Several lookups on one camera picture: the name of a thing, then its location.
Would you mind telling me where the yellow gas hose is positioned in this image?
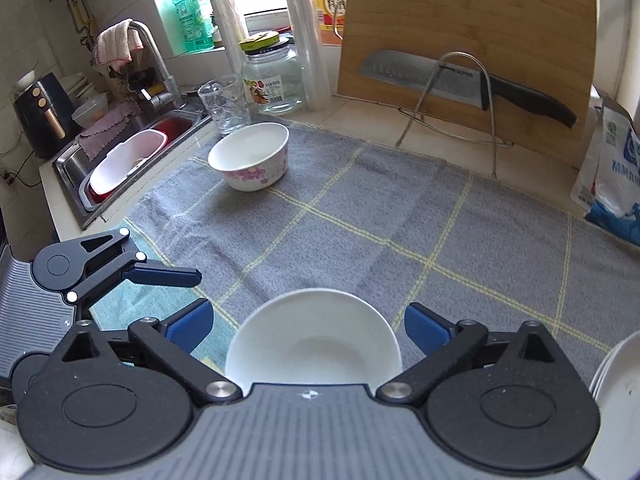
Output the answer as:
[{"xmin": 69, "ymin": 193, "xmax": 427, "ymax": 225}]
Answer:
[{"xmin": 65, "ymin": 0, "xmax": 96, "ymax": 51}]

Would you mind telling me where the white ceramic bowl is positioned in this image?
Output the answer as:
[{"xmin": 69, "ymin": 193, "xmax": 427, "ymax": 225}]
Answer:
[
  {"xmin": 225, "ymin": 287, "xmax": 403, "ymax": 393},
  {"xmin": 207, "ymin": 121, "xmax": 291, "ymax": 192}
]

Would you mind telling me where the black handled kitchen knife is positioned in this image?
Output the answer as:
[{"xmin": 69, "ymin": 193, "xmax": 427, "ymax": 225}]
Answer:
[{"xmin": 359, "ymin": 50, "xmax": 578, "ymax": 128}]

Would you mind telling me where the white and red wash basin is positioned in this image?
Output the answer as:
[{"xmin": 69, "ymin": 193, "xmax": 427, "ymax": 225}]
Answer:
[{"xmin": 86, "ymin": 129, "xmax": 168, "ymax": 206}]

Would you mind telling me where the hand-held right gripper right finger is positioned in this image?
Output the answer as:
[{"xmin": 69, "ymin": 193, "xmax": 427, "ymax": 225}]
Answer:
[{"xmin": 376, "ymin": 302, "xmax": 557, "ymax": 407}]

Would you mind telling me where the clear drinking glass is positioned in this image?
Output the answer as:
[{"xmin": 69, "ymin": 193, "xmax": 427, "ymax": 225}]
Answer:
[{"xmin": 197, "ymin": 74, "xmax": 252, "ymax": 136}]

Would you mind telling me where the glass jar with yellow lid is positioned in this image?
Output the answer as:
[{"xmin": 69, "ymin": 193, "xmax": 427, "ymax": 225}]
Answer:
[{"xmin": 239, "ymin": 31, "xmax": 307, "ymax": 115}]

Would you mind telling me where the bamboo cutting board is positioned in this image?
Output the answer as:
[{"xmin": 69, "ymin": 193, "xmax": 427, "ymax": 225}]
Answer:
[{"xmin": 336, "ymin": 0, "xmax": 598, "ymax": 168}]

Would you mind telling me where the metal faucet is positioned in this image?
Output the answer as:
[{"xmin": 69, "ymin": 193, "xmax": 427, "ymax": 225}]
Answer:
[{"xmin": 127, "ymin": 20, "xmax": 188, "ymax": 111}]

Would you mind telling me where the stainless steel sink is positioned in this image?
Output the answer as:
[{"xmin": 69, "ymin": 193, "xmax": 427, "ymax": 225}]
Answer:
[{"xmin": 52, "ymin": 102, "xmax": 216, "ymax": 231}]

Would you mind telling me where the translucent plastic bowl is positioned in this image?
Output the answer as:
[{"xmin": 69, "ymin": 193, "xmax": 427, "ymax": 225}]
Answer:
[{"xmin": 71, "ymin": 92, "xmax": 109, "ymax": 128}]

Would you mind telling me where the white and blue salt bag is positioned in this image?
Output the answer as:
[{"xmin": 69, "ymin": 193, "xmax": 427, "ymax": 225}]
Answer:
[{"xmin": 570, "ymin": 87, "xmax": 640, "ymax": 247}]

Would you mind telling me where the stack of white dishes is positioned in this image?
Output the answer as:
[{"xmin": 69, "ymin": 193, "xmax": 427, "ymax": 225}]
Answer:
[{"xmin": 60, "ymin": 72, "xmax": 108, "ymax": 103}]

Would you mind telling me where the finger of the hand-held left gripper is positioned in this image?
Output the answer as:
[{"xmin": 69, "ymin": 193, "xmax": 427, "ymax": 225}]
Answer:
[{"xmin": 66, "ymin": 228, "xmax": 202, "ymax": 306}]

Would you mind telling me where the black air fryer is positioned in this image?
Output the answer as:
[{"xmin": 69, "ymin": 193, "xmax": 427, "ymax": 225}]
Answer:
[{"xmin": 12, "ymin": 72, "xmax": 76, "ymax": 161}]

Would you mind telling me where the grey checked dish cloth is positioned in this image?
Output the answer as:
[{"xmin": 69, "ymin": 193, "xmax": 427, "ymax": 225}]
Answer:
[{"xmin": 90, "ymin": 120, "xmax": 640, "ymax": 391}]

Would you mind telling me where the large plastic wrap roll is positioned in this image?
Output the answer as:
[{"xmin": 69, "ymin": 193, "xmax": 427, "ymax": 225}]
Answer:
[{"xmin": 276, "ymin": 0, "xmax": 331, "ymax": 113}]

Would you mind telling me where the orange liquid bottle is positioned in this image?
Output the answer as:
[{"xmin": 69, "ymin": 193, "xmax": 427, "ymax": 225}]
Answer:
[{"xmin": 310, "ymin": 0, "xmax": 351, "ymax": 46}]

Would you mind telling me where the green dish soap bottle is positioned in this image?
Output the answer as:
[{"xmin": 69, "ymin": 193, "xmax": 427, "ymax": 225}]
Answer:
[{"xmin": 171, "ymin": 0, "xmax": 216, "ymax": 53}]

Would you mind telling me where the small plastic wrap roll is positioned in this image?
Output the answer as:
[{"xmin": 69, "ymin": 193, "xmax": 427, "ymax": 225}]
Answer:
[{"xmin": 210, "ymin": 0, "xmax": 251, "ymax": 86}]

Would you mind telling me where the small white bowl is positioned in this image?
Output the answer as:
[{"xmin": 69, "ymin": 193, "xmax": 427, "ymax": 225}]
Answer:
[{"xmin": 14, "ymin": 62, "xmax": 38, "ymax": 92}]

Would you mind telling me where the purple dish cloth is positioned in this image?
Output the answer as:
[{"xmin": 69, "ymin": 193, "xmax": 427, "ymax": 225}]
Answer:
[{"xmin": 77, "ymin": 102, "xmax": 143, "ymax": 161}]

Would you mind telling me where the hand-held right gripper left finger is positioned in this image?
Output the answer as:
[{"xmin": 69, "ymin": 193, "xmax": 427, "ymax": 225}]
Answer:
[{"xmin": 60, "ymin": 298, "xmax": 241, "ymax": 407}]

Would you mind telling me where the pink and white rag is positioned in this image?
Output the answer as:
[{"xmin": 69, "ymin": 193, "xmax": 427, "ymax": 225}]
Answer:
[{"xmin": 92, "ymin": 19, "xmax": 143, "ymax": 73}]

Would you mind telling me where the metal wire board rack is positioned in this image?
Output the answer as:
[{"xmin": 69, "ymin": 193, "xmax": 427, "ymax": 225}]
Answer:
[{"xmin": 395, "ymin": 50, "xmax": 516, "ymax": 181}]

